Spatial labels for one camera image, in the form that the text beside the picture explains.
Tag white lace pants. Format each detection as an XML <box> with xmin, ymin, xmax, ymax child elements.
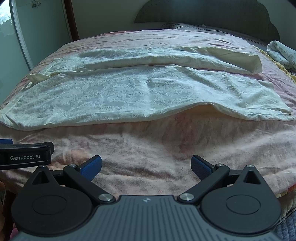
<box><xmin>1</xmin><ymin>47</ymin><xmax>293</xmax><ymax>131</ymax></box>

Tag light blue folded blanket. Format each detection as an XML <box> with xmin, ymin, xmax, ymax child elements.
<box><xmin>266</xmin><ymin>41</ymin><xmax>296</xmax><ymax>71</ymax></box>

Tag dark upholstered headboard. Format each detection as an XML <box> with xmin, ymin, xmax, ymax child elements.
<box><xmin>134</xmin><ymin>0</ymin><xmax>280</xmax><ymax>43</ymax></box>

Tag glass wardrobe door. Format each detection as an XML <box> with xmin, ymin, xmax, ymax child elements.
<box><xmin>1</xmin><ymin>1</ymin><xmax>72</xmax><ymax>102</ymax></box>

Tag patterned pillow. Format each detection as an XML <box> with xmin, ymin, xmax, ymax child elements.
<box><xmin>162</xmin><ymin>23</ymin><xmax>222</xmax><ymax>32</ymax></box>

